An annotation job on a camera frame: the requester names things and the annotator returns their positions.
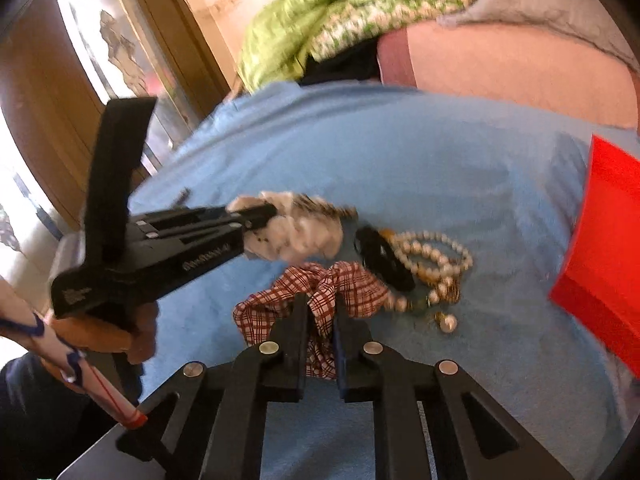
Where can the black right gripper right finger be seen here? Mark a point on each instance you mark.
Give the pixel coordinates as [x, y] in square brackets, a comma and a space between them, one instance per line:
[432, 421]

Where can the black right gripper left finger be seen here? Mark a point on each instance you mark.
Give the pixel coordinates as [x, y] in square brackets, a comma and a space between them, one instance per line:
[212, 426]

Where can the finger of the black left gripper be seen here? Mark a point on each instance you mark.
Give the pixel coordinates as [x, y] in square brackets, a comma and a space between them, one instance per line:
[192, 219]
[183, 250]

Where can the pearl drop earring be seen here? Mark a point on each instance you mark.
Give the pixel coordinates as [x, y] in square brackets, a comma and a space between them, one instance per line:
[446, 322]

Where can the white floral scrunchie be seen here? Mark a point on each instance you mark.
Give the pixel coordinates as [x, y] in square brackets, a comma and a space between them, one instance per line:
[291, 235]

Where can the leopard print scrunchie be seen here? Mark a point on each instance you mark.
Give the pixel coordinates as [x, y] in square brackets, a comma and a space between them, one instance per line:
[315, 205]

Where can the red plaid scrunchie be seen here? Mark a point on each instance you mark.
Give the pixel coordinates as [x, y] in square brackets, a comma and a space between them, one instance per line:
[362, 292]

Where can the large pearl bracelet green bead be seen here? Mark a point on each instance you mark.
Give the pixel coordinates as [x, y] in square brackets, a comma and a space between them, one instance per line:
[439, 277]

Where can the operator left hand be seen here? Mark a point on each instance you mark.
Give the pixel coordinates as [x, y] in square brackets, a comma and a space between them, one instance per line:
[87, 333]

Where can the small dark hair clip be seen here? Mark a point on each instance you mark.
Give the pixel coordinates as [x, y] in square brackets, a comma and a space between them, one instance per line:
[182, 198]

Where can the stained glass door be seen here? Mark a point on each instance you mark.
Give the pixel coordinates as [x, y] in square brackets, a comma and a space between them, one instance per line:
[61, 62]

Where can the red tray box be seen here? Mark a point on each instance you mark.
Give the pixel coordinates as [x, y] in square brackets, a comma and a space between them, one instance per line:
[599, 280]

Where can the blue blanket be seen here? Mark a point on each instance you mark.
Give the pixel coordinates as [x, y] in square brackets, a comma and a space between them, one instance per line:
[505, 181]

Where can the green quilt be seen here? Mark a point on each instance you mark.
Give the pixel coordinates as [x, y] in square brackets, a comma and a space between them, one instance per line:
[286, 34]

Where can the pink mattress bolster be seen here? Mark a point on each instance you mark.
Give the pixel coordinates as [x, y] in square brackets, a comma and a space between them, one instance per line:
[525, 65]

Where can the grey pillow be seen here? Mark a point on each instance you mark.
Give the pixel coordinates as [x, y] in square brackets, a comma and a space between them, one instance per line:
[586, 20]

